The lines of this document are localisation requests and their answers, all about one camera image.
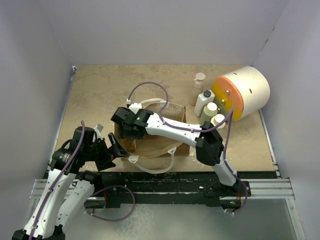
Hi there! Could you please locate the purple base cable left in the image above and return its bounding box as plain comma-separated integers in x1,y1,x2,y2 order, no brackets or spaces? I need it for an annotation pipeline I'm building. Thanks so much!
83,184,136,222

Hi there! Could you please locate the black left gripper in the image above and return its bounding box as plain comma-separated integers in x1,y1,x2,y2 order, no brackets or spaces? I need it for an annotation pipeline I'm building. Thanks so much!
84,133,129,171

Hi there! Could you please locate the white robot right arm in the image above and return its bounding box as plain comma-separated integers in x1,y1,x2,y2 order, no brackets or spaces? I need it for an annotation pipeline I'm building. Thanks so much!
111,107,240,196

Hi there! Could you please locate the white cylinder orange yellow end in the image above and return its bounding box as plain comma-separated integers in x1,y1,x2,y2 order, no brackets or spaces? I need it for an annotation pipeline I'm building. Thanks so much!
211,66,270,121

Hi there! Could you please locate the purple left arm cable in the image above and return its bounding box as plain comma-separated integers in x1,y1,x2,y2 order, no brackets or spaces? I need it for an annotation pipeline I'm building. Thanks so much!
27,119,87,240

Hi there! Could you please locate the white rectangular bottle grey cap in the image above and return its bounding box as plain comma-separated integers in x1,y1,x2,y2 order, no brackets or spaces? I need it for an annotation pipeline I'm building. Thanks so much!
194,90,215,118

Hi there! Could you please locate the aluminium extrusion frame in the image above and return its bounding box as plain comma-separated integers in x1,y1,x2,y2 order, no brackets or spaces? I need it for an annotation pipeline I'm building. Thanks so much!
247,178,295,200

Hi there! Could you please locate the brown burlap canvas bag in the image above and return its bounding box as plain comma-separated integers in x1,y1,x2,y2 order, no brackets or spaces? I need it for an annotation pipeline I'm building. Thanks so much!
114,98,190,174

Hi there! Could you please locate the small clear amber bottle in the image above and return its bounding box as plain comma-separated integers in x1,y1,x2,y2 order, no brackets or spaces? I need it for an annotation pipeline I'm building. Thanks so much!
125,139,137,153

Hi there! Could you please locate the cream lidded jar bottle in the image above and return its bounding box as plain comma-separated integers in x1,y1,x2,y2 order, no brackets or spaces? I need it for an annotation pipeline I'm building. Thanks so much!
210,114,226,129

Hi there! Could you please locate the pale green lotion bottle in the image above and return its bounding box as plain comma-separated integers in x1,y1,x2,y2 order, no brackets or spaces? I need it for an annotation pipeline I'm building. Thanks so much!
200,102,218,125

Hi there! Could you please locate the beige pump dispenser bottle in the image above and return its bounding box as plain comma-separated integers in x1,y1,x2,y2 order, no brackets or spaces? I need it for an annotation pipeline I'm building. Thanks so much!
188,72,206,106

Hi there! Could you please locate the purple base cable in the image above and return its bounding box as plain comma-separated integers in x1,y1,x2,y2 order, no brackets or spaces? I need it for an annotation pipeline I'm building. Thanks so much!
221,179,250,215
83,184,136,222

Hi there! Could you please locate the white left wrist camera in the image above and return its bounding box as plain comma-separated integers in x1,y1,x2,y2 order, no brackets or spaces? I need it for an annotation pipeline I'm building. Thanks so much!
93,124,104,140

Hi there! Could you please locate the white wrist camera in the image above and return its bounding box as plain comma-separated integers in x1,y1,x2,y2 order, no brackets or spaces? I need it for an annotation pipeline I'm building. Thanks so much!
93,124,104,140
126,99,143,114

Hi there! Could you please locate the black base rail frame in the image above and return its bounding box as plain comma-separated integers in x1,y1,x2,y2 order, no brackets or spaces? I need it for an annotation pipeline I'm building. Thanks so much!
89,171,277,209

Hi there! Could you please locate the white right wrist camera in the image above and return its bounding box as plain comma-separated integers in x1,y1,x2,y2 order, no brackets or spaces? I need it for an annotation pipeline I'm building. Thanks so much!
126,99,143,114

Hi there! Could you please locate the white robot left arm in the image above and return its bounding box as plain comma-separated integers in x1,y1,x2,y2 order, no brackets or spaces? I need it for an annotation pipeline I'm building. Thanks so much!
12,127,129,240

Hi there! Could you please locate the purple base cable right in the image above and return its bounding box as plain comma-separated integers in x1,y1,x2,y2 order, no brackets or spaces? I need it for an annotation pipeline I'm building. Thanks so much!
221,179,250,215

